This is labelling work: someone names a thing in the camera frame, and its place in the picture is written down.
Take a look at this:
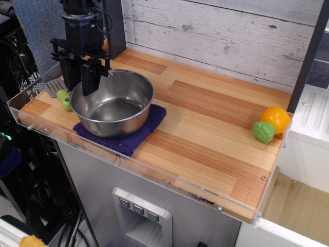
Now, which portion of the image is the dark grey left post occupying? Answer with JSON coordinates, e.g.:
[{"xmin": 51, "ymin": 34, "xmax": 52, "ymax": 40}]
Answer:
[{"xmin": 102, "ymin": 0, "xmax": 126, "ymax": 59}]

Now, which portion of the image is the dark grey right post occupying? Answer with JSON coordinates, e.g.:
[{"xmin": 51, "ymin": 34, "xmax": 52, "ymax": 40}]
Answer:
[{"xmin": 287, "ymin": 0, "xmax": 328, "ymax": 113}]

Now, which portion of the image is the clear acrylic guard rail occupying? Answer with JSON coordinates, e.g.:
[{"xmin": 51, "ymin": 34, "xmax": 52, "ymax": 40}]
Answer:
[{"xmin": 6, "ymin": 28, "xmax": 294, "ymax": 229}]

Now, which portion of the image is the silver toy fridge cabinet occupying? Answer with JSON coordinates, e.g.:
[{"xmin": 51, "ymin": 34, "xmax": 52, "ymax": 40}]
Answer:
[{"xmin": 59, "ymin": 143, "xmax": 241, "ymax": 246}]

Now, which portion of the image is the black plastic crate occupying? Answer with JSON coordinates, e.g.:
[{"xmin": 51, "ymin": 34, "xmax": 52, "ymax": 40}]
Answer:
[{"xmin": 1, "ymin": 27, "xmax": 40, "ymax": 91}]

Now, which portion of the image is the blue fabric panel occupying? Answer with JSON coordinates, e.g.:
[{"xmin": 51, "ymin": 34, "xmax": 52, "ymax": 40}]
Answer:
[{"xmin": 11, "ymin": 1, "xmax": 66, "ymax": 75}]

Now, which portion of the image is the dark grey post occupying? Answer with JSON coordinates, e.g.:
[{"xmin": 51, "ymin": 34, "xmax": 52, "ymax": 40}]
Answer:
[
  {"xmin": 102, "ymin": 0, "xmax": 126, "ymax": 59},
  {"xmin": 287, "ymin": 0, "xmax": 328, "ymax": 113}
]

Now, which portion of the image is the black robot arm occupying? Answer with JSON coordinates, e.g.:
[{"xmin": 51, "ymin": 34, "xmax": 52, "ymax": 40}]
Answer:
[{"xmin": 51, "ymin": 1, "xmax": 111, "ymax": 96}]

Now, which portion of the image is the grey spatula green handle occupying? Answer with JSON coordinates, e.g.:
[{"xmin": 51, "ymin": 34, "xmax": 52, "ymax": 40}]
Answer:
[{"xmin": 44, "ymin": 78, "xmax": 72, "ymax": 111}]

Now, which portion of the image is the white toy sink unit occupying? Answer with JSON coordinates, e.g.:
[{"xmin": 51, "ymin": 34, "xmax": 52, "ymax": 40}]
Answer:
[{"xmin": 236, "ymin": 85, "xmax": 328, "ymax": 246}]

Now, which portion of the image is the orange toy pepper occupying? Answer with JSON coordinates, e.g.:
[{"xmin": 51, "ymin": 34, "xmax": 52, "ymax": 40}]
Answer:
[{"xmin": 260, "ymin": 107, "xmax": 291, "ymax": 135}]

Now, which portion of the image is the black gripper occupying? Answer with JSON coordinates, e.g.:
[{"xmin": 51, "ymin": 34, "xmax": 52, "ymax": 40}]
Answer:
[{"xmin": 51, "ymin": 12, "xmax": 113, "ymax": 96}]

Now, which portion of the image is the stainless steel pot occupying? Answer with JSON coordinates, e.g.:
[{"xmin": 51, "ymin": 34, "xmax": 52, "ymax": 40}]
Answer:
[{"xmin": 69, "ymin": 69, "xmax": 155, "ymax": 138}]

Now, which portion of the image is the purple cloth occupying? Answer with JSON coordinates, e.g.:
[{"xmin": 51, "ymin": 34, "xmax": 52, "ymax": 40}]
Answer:
[{"xmin": 73, "ymin": 104, "xmax": 167, "ymax": 157}]

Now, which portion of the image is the green toy vegetable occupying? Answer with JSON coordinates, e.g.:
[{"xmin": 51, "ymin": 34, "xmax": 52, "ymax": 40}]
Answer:
[{"xmin": 252, "ymin": 121, "xmax": 276, "ymax": 143}]

